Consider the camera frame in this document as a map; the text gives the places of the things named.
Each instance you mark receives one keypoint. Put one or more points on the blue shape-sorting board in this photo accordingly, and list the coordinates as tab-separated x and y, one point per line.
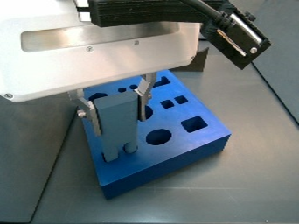
181	133

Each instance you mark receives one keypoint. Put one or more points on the dark grey curved holder block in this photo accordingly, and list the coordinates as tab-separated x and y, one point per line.
198	62

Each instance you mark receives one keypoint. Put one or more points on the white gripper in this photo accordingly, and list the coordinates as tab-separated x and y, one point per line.
55	52

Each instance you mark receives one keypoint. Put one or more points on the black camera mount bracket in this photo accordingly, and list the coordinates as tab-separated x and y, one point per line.
130	12

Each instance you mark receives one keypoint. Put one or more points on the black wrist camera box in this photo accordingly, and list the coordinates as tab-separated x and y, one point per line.
236	37

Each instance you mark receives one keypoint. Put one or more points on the light blue square-circle peg object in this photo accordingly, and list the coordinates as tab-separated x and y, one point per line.
118	118

